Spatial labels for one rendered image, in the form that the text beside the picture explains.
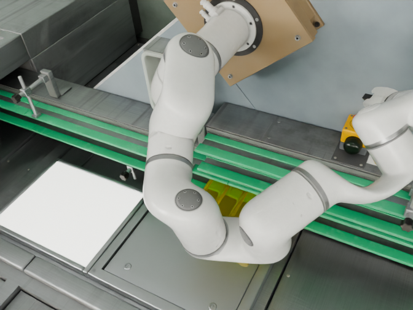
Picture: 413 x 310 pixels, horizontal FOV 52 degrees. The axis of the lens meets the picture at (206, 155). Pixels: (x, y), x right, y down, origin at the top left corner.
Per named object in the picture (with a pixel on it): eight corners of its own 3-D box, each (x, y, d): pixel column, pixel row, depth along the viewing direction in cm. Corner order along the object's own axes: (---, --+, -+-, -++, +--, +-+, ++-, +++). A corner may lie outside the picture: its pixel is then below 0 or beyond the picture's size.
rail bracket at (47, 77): (64, 88, 165) (21, 123, 152) (49, 50, 154) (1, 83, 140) (73, 91, 164) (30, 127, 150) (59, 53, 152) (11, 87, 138)
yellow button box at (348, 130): (346, 132, 118) (338, 149, 114) (350, 111, 113) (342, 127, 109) (372, 139, 116) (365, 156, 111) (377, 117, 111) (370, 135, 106)
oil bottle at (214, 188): (221, 174, 136) (188, 223, 123) (220, 162, 132) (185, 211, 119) (238, 179, 134) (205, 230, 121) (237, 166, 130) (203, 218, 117)
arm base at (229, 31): (192, 15, 107) (159, 45, 98) (218, -20, 97) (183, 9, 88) (237, 58, 109) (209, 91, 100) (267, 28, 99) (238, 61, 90)
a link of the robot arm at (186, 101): (137, 171, 79) (161, 123, 66) (149, 75, 92) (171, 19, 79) (186, 181, 82) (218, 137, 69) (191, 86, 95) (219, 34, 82)
